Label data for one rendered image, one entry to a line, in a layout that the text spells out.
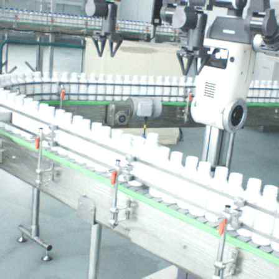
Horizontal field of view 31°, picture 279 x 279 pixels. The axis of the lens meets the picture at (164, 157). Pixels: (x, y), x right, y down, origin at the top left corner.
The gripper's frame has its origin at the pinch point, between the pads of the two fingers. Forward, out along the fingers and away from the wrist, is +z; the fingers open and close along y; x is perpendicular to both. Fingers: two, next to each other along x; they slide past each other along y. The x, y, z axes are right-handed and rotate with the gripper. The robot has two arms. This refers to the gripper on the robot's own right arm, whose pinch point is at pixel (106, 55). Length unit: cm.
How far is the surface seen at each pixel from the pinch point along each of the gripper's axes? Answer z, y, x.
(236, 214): 32, 22, 85
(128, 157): 28, 21, 40
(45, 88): 33, -38, -97
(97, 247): 71, 16, 22
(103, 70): 53, -231, -271
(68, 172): 44.2, 20.6, 7.1
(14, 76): 26, -16, -95
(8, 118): 34, 19, -40
